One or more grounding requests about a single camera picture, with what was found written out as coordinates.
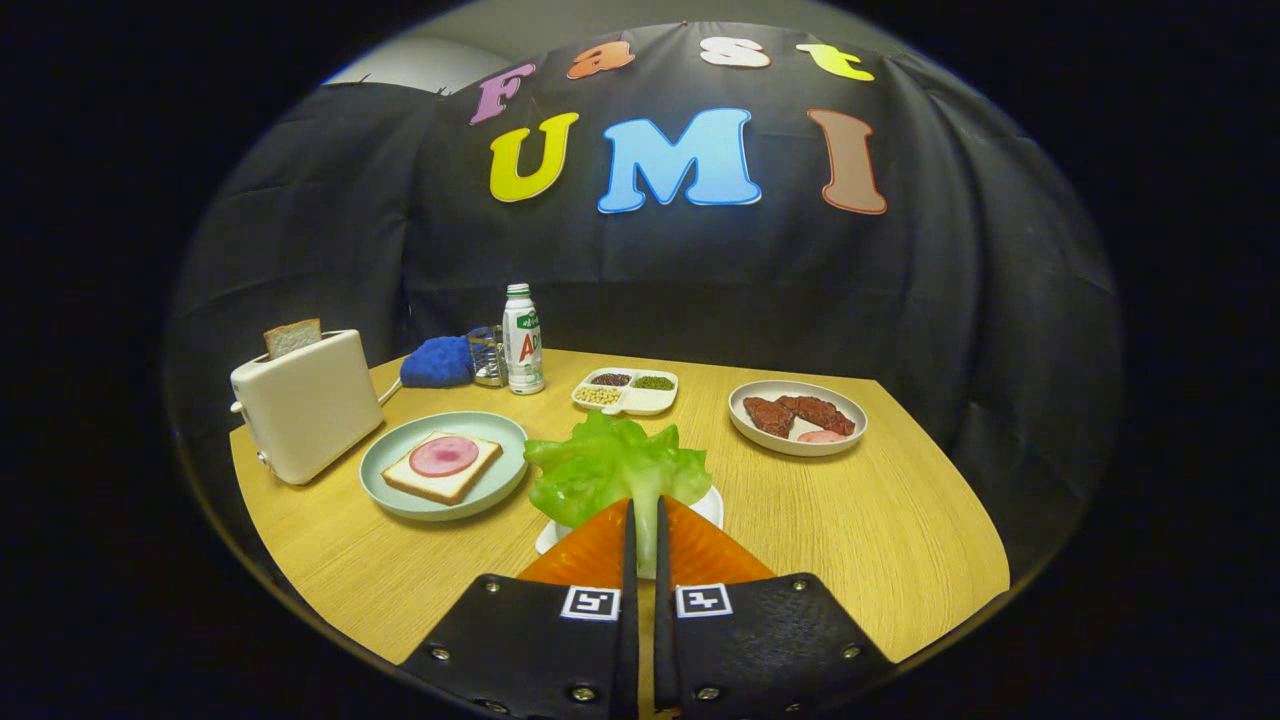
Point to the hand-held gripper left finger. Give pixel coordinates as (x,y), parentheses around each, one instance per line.
(630,650)

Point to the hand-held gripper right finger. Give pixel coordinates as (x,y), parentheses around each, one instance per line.
(662,650)

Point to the green lettuce leaf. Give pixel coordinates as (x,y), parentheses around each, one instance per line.
(610,465)

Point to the toasted bread slice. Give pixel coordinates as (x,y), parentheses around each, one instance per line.
(292,338)

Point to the white square plate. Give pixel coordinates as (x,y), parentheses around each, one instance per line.
(708,505)

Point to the beige meat plate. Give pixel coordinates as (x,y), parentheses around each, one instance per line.
(760,443)

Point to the white divided bean dish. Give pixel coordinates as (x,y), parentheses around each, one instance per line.
(650,400)

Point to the white bread slice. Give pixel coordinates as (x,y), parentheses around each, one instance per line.
(435,488)

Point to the brown meat piece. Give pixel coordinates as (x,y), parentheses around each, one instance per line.
(768,415)
(825,413)

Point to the small pink ham piece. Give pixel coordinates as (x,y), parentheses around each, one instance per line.
(822,437)

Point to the pink ham slice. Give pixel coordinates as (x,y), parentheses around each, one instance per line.
(444,456)

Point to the pale green round plate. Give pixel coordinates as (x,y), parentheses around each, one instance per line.
(400,500)

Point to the white drink bottle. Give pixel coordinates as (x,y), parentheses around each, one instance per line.
(523,345)

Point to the blue oven mitt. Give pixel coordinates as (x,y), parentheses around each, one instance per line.
(438,362)

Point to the black backdrop cloth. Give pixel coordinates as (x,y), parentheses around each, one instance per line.
(750,290)

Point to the white toaster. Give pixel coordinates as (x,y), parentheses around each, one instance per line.
(305,410)

